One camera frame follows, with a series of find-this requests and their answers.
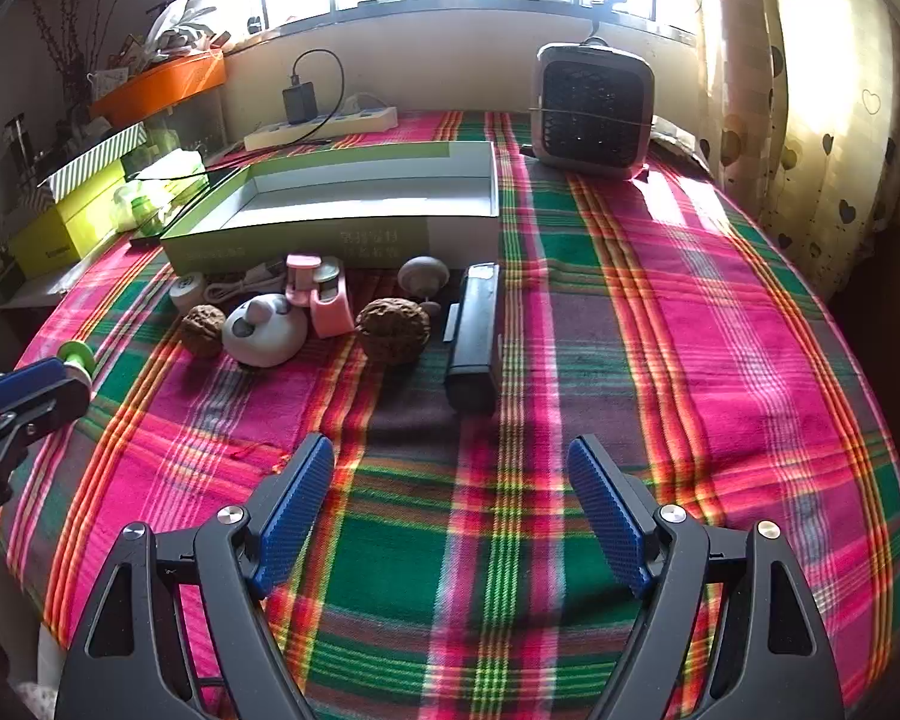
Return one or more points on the shallow green cardboard box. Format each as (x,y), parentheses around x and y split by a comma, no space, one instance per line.
(360,191)

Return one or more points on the small grey fan heater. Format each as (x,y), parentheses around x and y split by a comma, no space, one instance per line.
(592,112)

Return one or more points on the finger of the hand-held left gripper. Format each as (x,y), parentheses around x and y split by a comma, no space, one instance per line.
(45,405)
(26,382)

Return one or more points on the small black window latch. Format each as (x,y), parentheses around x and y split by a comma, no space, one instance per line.
(255,22)

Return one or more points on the black charger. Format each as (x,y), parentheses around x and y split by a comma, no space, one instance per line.
(300,103)

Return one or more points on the plaid blanket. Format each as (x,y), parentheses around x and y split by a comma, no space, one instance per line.
(645,390)

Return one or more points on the orange box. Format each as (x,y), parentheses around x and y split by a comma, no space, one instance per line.
(165,86)

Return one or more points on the dried branches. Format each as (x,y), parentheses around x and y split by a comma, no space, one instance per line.
(67,52)

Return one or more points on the glass jar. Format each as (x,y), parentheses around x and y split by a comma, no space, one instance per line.
(19,136)

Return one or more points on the heart print curtain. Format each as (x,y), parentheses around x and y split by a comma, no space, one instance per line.
(817,127)

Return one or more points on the white plastic bag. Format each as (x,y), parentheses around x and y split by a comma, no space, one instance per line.
(187,19)

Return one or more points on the black rectangular device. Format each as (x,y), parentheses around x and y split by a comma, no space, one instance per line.
(474,337)

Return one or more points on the glass tank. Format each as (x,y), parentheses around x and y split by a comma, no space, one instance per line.
(195,124)

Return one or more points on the beige cloth bundle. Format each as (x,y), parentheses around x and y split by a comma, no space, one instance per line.
(679,139)

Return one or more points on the green and white spool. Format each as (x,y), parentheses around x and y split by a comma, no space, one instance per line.
(76,356)

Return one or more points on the yellow-green box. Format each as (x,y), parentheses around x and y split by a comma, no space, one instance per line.
(67,229)

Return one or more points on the white power strip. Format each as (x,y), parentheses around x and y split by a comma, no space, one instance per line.
(345,124)

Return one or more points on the white paper sheet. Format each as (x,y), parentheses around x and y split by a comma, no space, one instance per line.
(37,289)

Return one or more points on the green tissue packet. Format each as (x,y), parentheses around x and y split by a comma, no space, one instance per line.
(139,202)

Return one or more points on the pink case with mint circle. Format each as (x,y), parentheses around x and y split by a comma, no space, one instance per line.
(330,307)

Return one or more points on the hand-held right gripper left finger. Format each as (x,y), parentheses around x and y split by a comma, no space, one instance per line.
(292,517)

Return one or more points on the black phone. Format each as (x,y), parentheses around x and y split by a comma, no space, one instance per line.
(187,202)

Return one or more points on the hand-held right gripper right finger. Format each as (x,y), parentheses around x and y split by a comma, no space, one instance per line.
(607,517)

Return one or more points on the brown walnut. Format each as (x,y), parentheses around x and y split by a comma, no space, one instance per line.
(392,331)
(202,330)

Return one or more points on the grey caster wheel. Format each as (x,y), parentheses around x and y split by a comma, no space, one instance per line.
(422,274)

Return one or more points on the white plug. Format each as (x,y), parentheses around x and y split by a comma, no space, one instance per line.
(360,101)

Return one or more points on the round disc with two buttons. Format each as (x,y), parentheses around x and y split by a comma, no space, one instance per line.
(265,330)

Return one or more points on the white round jar lid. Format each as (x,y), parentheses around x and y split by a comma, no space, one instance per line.
(186,291)

